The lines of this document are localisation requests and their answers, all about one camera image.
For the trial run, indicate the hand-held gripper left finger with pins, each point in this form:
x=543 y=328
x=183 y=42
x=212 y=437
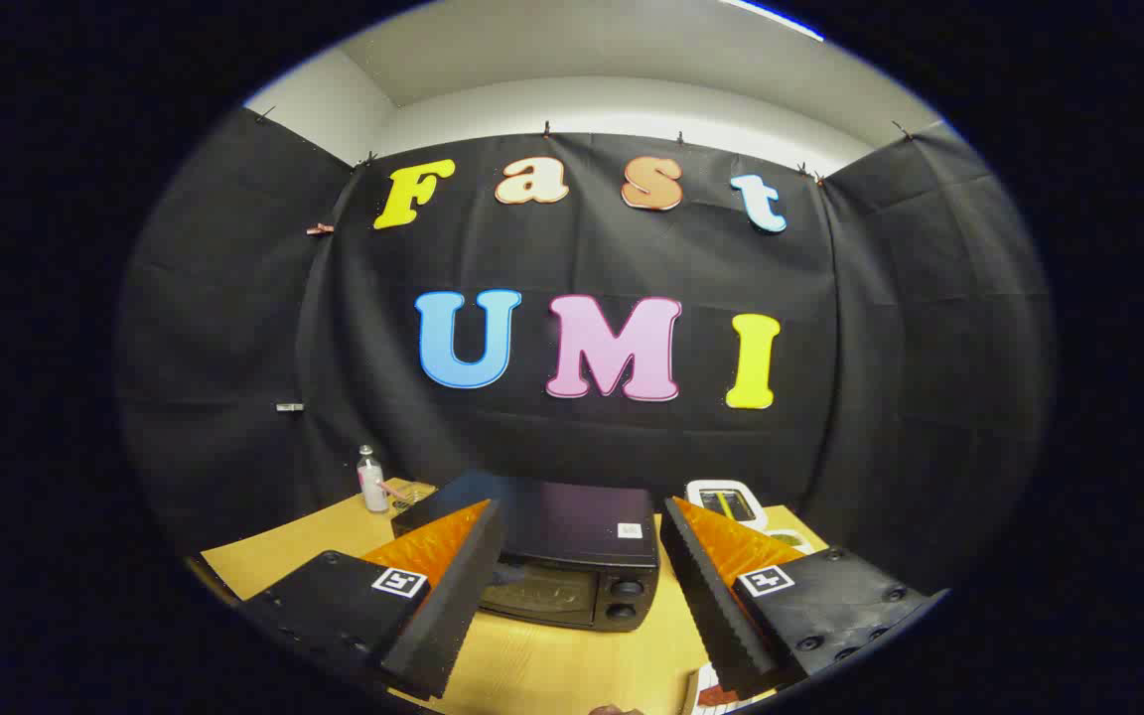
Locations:
x=463 y=596

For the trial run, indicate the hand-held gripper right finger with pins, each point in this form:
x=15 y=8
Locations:
x=706 y=606

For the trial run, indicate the black toaster oven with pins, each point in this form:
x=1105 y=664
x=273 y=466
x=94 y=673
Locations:
x=572 y=526

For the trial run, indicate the white toaster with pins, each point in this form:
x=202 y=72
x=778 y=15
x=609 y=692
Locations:
x=721 y=501

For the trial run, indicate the small white compartment dish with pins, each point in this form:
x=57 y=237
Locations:
x=790 y=539

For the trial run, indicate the small clear container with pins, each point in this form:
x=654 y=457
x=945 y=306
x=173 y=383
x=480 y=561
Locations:
x=411 y=494

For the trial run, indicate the small clear bottle pink label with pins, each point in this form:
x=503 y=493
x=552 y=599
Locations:
x=373 y=492

